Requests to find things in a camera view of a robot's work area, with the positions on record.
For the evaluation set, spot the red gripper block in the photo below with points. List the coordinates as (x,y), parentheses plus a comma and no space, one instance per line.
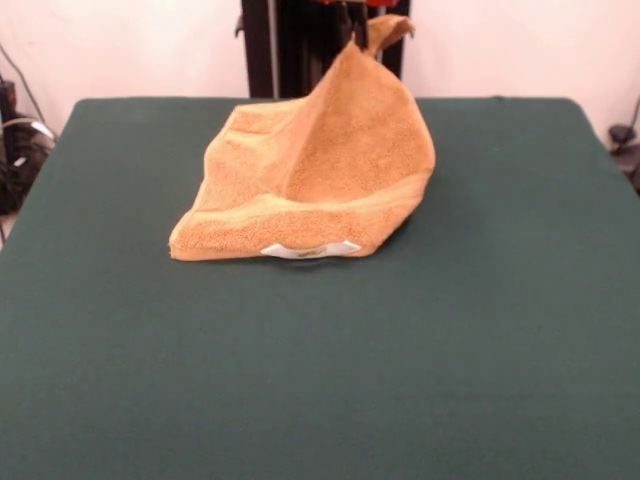
(380,2)

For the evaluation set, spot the orange-tan terry towel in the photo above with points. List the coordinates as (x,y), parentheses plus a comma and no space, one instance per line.
(350,150)

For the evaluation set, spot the black plug adapter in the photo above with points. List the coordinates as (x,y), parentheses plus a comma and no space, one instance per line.
(620,134)

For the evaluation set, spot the dark green table cloth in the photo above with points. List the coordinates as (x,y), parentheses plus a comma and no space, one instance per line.
(200,350)

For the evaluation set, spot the black wall plug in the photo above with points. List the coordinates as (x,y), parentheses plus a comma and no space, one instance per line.
(7,95)

